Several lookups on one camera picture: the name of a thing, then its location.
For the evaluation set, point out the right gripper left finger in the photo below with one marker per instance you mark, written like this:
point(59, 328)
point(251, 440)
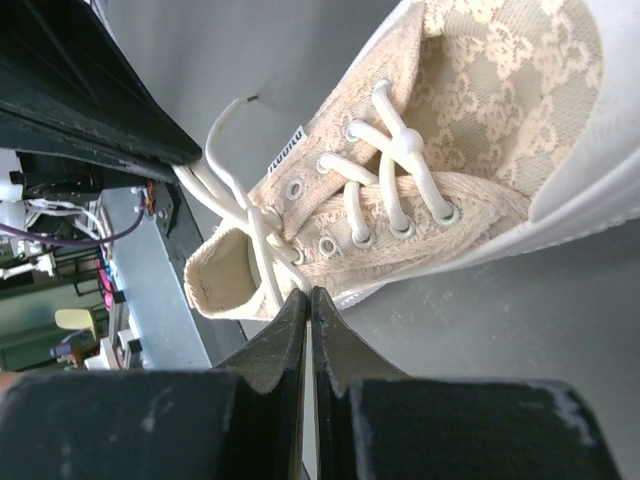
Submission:
point(239, 420)

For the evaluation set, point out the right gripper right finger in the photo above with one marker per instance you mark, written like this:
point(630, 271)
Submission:
point(374, 421)

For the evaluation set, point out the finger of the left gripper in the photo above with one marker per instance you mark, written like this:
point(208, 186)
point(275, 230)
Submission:
point(67, 90)

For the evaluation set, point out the white shoelace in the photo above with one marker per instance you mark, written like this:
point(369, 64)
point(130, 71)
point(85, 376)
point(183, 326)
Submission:
point(217, 189)

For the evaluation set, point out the beige lace sneaker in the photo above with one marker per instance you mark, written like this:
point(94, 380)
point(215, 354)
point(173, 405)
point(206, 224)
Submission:
point(529, 113)

